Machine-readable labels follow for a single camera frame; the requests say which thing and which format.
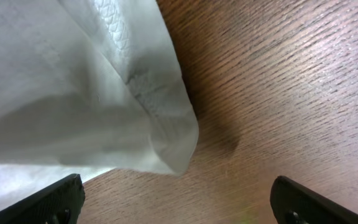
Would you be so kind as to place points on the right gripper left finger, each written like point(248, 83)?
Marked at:
point(59, 203)

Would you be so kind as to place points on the white robot print t-shirt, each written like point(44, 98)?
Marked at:
point(87, 87)

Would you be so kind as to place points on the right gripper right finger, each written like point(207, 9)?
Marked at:
point(293, 203)

